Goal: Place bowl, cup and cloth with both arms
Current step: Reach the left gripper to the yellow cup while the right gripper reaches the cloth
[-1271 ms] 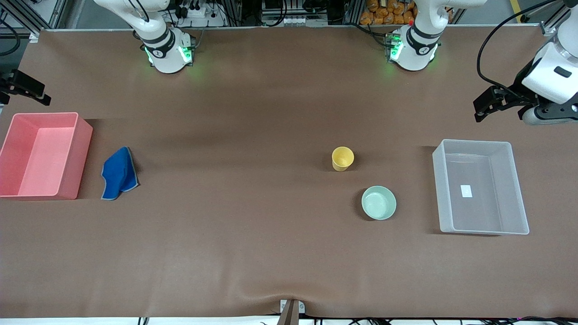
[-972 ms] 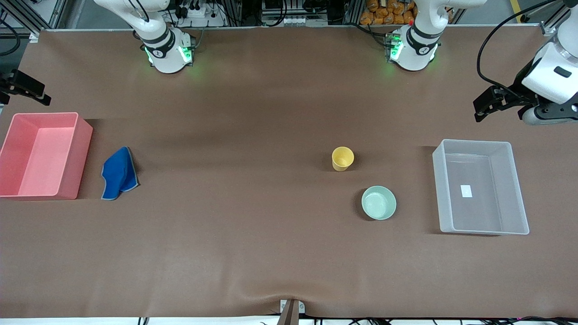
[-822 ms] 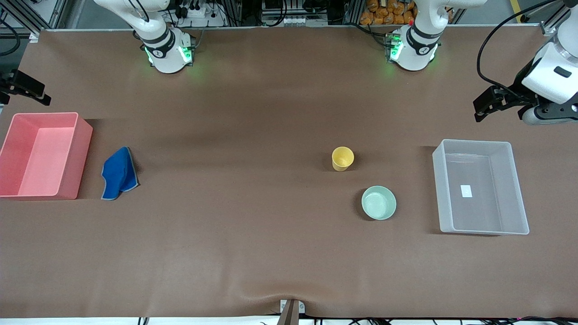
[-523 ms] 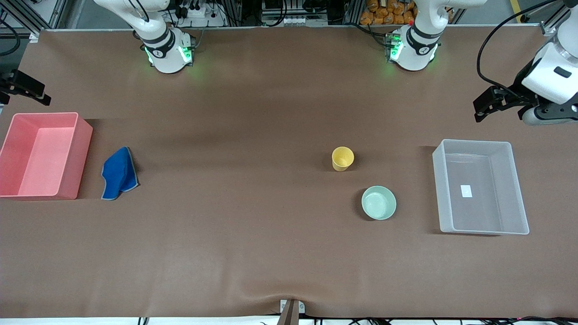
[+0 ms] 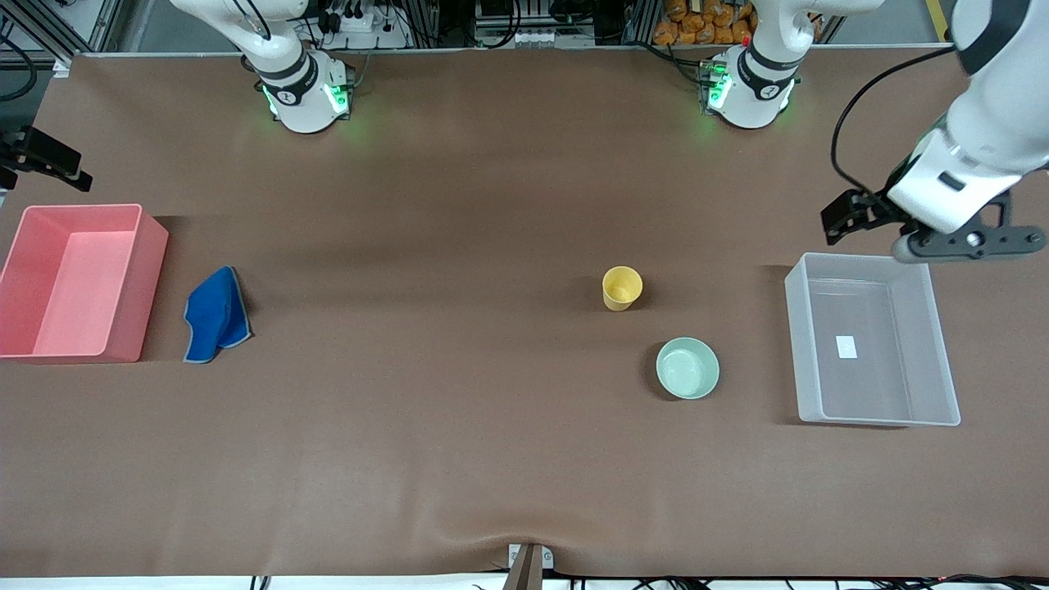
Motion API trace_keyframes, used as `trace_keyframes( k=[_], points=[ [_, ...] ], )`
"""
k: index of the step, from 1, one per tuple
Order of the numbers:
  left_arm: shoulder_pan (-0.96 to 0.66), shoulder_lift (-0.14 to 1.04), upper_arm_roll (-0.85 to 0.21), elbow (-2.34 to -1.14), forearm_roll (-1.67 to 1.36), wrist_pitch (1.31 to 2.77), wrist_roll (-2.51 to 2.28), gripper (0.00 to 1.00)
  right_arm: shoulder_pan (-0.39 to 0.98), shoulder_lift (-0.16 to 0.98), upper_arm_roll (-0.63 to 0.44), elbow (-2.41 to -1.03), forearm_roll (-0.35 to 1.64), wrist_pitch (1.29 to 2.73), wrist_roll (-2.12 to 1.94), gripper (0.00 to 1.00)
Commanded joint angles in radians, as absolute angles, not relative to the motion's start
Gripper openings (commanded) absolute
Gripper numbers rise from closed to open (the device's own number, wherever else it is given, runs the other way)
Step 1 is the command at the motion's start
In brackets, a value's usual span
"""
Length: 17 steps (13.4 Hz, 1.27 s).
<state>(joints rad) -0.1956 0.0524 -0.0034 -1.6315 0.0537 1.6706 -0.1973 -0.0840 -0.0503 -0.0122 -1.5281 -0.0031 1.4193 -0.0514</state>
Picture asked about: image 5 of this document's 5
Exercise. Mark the mint green bowl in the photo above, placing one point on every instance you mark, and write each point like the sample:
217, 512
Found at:
687, 369

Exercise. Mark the pink plastic bin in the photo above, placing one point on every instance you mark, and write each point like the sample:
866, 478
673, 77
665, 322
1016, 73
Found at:
147, 287

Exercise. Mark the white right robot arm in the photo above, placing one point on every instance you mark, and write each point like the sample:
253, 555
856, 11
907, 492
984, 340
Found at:
303, 106

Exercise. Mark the yellow cup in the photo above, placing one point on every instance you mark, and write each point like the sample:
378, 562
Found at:
623, 288

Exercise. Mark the brown table cover mat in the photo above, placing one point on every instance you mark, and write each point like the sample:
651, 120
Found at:
492, 328

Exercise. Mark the white power strip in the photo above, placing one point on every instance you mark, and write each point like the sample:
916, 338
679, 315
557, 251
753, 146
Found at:
361, 23

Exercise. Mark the aluminium frame profile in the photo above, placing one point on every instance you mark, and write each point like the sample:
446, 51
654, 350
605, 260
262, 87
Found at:
82, 24

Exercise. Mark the white paper label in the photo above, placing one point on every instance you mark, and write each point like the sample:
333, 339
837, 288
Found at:
846, 347

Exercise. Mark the orange snack bag pile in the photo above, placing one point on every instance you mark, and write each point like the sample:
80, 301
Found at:
697, 24

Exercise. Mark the clear plastic bin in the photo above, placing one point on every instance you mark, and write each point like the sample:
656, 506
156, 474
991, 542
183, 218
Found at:
877, 385

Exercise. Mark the blue cloth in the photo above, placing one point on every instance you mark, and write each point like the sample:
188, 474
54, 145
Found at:
215, 315

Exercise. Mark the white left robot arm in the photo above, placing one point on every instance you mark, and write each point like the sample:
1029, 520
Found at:
762, 82

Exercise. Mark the metal table edge bracket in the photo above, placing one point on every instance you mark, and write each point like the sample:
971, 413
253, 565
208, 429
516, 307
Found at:
529, 569

